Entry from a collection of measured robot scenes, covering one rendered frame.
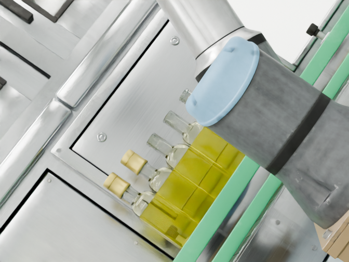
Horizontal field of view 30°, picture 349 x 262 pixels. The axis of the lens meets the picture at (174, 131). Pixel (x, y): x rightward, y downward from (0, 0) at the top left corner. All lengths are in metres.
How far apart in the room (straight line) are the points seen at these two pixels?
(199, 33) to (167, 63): 0.58
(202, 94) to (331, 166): 0.17
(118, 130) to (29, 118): 0.20
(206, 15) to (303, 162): 0.27
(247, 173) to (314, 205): 0.41
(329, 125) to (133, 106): 0.77
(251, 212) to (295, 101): 0.44
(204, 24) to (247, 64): 0.17
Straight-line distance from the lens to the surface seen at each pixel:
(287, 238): 1.15
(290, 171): 0.77
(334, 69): 1.37
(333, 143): 0.75
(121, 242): 1.44
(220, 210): 1.15
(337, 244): 0.74
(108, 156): 1.43
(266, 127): 0.75
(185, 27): 0.93
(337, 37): 1.39
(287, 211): 1.15
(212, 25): 0.91
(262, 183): 1.18
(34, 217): 1.46
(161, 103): 1.46
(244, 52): 0.77
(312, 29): 1.48
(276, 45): 1.54
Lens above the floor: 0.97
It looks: 6 degrees up
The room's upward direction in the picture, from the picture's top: 56 degrees counter-clockwise
